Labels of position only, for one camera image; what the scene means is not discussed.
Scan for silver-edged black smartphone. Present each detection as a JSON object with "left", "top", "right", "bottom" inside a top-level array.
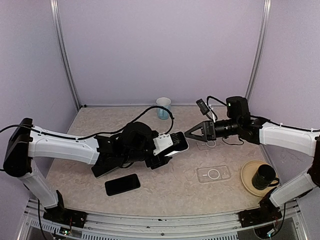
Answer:
[{"left": 91, "top": 164, "right": 119, "bottom": 178}]

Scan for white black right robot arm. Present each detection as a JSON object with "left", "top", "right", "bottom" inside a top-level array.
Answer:
[{"left": 184, "top": 96, "right": 320, "bottom": 222}]

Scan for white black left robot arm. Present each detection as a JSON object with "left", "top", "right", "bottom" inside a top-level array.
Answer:
[{"left": 3, "top": 118, "right": 177, "bottom": 223}]

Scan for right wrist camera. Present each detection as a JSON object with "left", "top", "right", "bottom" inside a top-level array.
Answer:
[{"left": 196, "top": 98, "right": 210, "bottom": 115}]

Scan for aluminium corner post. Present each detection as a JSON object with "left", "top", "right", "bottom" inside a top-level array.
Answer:
[
  {"left": 50, "top": 0, "right": 82, "bottom": 111},
  {"left": 245, "top": 0, "right": 272, "bottom": 101}
]

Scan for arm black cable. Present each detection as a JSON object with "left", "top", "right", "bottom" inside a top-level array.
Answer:
[
  {"left": 0, "top": 105, "right": 175, "bottom": 141},
  {"left": 206, "top": 95, "right": 320, "bottom": 133}
]

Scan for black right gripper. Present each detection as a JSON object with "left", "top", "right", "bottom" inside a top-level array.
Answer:
[{"left": 185, "top": 117, "right": 241, "bottom": 142}]

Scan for aluminium front rail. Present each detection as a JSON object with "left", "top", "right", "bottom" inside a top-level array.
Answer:
[{"left": 14, "top": 199, "right": 310, "bottom": 240}]

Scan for beige round plate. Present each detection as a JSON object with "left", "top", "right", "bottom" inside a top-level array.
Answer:
[{"left": 240, "top": 160, "right": 279, "bottom": 197}]

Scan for dark green mug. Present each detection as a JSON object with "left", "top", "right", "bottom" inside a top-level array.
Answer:
[{"left": 251, "top": 164, "right": 280, "bottom": 191}]

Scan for purple-edged black smartphone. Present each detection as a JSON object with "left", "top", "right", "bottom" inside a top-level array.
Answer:
[{"left": 163, "top": 131, "right": 189, "bottom": 158}]

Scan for black smartphone on table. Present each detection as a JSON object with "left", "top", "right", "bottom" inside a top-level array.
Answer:
[{"left": 104, "top": 173, "right": 141, "bottom": 197}]

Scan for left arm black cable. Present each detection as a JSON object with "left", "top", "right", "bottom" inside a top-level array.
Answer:
[{"left": 0, "top": 105, "right": 175, "bottom": 141}]

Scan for light blue ceramic mug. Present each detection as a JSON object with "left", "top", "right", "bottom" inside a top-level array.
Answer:
[{"left": 156, "top": 97, "right": 172, "bottom": 120}]

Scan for left aluminium corner post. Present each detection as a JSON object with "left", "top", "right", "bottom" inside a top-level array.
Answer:
[{"left": 50, "top": 0, "right": 82, "bottom": 111}]

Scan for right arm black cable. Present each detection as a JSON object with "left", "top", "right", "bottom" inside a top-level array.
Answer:
[{"left": 206, "top": 95, "right": 320, "bottom": 133}]

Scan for right aluminium corner post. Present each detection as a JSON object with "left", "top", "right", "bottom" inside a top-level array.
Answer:
[{"left": 245, "top": 0, "right": 272, "bottom": 101}]

